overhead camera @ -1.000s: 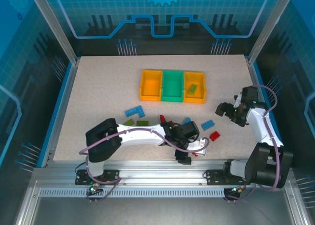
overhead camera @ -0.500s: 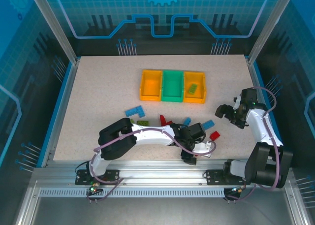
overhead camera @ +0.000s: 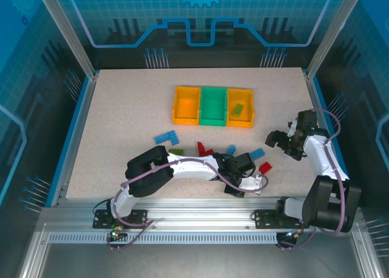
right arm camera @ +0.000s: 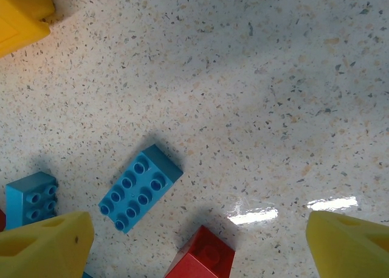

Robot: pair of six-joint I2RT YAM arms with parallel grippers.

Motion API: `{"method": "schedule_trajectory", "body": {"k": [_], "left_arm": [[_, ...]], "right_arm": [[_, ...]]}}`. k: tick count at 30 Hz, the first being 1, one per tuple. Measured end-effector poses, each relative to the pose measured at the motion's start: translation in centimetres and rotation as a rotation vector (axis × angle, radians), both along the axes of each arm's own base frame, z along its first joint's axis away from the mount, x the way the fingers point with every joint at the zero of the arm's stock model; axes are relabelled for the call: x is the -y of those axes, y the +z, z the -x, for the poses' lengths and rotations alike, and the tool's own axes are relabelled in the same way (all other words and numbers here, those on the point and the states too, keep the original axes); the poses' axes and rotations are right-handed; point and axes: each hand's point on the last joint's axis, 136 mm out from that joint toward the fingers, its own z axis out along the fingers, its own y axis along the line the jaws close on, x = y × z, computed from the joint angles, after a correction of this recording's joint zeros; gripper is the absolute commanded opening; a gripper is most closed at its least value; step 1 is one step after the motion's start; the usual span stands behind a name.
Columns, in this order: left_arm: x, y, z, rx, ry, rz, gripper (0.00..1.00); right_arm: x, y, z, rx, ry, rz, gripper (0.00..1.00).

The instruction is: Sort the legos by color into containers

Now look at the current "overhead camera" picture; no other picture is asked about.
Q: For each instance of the blue lego brick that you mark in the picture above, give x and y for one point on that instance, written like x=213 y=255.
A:
x=231 y=149
x=257 y=153
x=174 y=137
x=161 y=138

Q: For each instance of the red lego brick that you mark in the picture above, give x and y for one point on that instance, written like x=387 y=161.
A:
x=209 y=152
x=200 y=147
x=265 y=167

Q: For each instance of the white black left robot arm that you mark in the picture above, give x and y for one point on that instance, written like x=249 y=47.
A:
x=188 y=168

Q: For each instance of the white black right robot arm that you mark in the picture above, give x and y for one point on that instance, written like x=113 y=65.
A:
x=319 y=156

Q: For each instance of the yellow plastic bin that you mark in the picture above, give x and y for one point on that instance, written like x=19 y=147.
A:
x=247 y=107

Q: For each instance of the green lego brick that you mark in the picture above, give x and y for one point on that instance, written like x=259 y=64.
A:
x=237 y=110
x=176 y=152

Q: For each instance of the blue table edge trim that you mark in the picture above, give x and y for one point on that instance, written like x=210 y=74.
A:
x=67 y=141
x=321 y=95

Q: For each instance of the green plastic bin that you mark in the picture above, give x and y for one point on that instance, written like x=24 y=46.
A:
x=212 y=106

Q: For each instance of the small LED circuit board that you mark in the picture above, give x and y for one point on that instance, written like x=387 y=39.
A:
x=293 y=235
x=117 y=233

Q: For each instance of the orange plastic bin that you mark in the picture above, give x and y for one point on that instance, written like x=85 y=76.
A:
x=186 y=104

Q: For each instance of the grey metal base panel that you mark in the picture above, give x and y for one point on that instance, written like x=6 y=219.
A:
x=197 y=262

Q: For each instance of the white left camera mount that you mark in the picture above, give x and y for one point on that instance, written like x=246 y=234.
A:
x=253 y=185

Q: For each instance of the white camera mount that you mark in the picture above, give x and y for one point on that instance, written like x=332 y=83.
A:
x=290 y=125
x=253 y=185

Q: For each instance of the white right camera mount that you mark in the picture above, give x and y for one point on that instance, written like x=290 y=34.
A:
x=290 y=125

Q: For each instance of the wide aluminium base rail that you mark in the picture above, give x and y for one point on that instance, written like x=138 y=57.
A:
x=197 y=211

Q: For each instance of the aluminium table side rail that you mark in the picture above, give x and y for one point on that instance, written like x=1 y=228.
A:
x=78 y=138
x=315 y=95

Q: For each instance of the aluminium frame post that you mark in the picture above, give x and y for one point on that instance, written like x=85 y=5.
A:
x=334 y=31
x=68 y=31

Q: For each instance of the aluminium frame bar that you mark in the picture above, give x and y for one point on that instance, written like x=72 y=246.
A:
x=33 y=253
x=366 y=253

